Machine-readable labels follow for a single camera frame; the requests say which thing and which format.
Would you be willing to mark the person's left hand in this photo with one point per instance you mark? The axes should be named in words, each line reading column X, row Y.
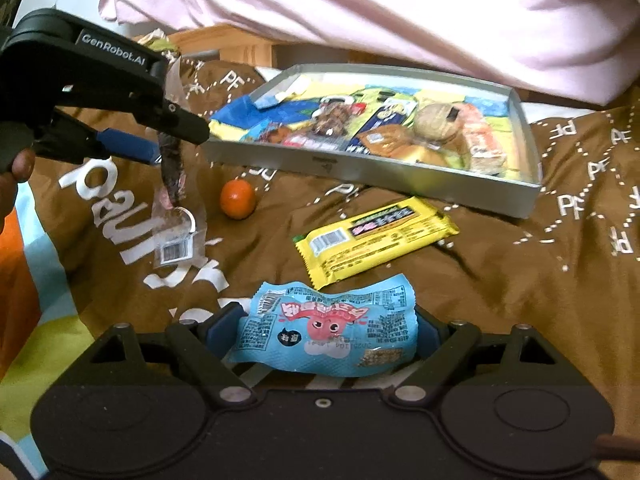
column 21, row 167

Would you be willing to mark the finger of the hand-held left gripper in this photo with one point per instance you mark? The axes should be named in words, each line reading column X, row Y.
column 185, row 125
column 125, row 142

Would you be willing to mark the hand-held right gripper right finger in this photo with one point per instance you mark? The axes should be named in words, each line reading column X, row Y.
column 426, row 334

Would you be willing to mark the clear packet of dark snacks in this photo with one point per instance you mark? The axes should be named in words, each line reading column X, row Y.
column 332, row 117

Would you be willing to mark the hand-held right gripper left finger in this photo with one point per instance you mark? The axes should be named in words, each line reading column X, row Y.
column 216, row 332

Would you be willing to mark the yellow snack packet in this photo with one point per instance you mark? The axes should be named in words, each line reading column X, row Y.
column 370, row 237

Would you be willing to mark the cartoon printed tray liner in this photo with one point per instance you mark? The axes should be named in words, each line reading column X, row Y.
column 235, row 112

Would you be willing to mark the dark blue stick packet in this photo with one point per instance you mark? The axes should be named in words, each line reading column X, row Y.
column 387, row 115

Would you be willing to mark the orange wrapped snack bar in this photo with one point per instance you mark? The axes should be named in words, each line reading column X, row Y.
column 482, row 145

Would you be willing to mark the clear packet of dark jerky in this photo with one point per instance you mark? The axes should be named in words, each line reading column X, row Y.
column 172, row 175

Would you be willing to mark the pink cloth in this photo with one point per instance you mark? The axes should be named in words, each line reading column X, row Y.
column 400, row 5

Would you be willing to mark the wooden bed frame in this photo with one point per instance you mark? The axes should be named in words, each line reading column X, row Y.
column 235, row 45

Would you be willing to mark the light blue sausage packet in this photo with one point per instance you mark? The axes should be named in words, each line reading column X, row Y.
column 325, row 330

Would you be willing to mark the clear packet of cookies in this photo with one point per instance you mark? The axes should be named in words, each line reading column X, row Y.
column 440, row 122

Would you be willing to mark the crumpled paper wrapper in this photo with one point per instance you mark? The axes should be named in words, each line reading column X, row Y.
column 155, row 39

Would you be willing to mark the small orange tangerine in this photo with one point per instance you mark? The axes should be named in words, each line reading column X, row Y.
column 239, row 200

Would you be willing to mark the silver metal tray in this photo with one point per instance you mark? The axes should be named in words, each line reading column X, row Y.
column 350, row 175

